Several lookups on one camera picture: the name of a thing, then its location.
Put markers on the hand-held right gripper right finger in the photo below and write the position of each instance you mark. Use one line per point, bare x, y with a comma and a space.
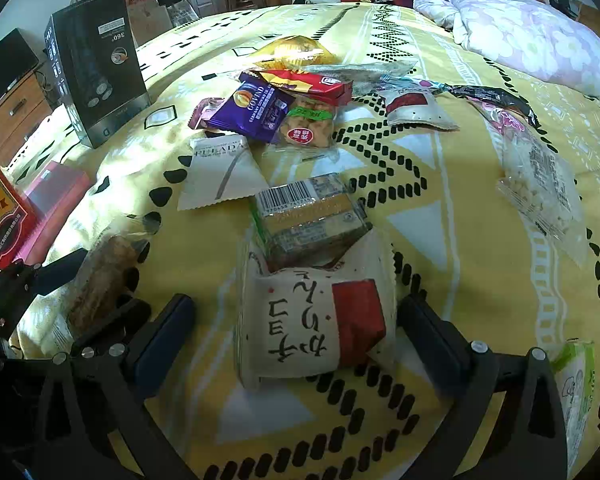
430, 340

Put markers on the purple and pink snack packet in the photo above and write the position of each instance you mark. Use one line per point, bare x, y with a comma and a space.
202, 112

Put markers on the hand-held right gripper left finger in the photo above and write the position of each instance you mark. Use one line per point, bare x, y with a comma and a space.
165, 342

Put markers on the red and yellow snack packet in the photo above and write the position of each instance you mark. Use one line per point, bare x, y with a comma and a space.
305, 82

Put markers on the yellow printed blanket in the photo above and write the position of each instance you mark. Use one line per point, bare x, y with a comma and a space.
455, 270

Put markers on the pink floral snack packet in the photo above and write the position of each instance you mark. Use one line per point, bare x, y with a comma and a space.
507, 120

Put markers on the wooden dresser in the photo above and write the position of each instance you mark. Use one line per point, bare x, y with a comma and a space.
15, 110

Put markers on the black monitor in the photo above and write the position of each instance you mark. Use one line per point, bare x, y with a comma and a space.
5, 70

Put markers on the floral quilt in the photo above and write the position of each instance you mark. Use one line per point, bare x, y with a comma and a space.
530, 35

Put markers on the clear cracker pack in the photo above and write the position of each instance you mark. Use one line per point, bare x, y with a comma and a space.
310, 220

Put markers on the gold snack packet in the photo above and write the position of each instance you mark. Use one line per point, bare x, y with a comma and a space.
290, 50

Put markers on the purple prune packet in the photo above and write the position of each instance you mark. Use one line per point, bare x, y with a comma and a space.
250, 110

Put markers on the small white red-square packet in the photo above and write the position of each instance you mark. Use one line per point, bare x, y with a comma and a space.
415, 105

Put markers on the brown paper bag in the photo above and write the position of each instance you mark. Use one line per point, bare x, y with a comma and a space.
150, 20

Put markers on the black shaver box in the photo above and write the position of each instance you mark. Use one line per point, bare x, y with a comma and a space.
95, 60

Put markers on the clear biscuit packet red label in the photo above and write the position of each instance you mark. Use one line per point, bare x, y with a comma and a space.
305, 130

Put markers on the black snack packet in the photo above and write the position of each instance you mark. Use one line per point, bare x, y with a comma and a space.
495, 96

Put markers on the red and yellow box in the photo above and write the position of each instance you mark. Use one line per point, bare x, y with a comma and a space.
0, 210

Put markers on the clear bag of white beans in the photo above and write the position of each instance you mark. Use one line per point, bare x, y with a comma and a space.
540, 185

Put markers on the pink flat box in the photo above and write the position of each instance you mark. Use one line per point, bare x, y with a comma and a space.
55, 190

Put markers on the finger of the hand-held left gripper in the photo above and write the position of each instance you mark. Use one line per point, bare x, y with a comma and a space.
60, 270
130, 317

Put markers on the green and white snack packet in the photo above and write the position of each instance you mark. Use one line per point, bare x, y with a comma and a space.
575, 400

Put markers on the large white red-square packet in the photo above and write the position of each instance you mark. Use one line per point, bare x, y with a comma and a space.
300, 325

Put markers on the clear silver snack packet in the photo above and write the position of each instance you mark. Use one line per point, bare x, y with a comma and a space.
370, 72

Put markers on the clear brown snack packet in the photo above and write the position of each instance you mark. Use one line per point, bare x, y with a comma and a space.
105, 280

